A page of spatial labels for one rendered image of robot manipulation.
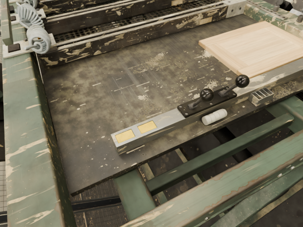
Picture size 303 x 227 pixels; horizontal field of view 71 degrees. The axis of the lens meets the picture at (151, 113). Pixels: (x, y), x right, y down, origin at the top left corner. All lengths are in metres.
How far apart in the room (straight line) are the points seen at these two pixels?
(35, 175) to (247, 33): 1.04
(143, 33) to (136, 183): 0.69
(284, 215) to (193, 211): 1.64
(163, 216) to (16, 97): 0.54
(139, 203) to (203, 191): 0.17
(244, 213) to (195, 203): 0.84
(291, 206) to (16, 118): 1.92
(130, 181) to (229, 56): 0.64
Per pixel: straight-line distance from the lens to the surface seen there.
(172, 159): 2.60
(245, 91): 0.78
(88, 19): 1.26
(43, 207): 0.50
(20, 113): 0.69
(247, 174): 0.57
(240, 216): 1.35
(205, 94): 0.56
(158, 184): 0.63
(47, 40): 0.79
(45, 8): 1.52
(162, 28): 1.10
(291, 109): 0.90
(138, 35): 1.05
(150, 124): 0.63
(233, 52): 1.01
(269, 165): 0.61
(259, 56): 1.02
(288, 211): 2.09
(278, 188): 1.25
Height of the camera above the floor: 1.98
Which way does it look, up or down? 43 degrees down
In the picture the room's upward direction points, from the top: 78 degrees counter-clockwise
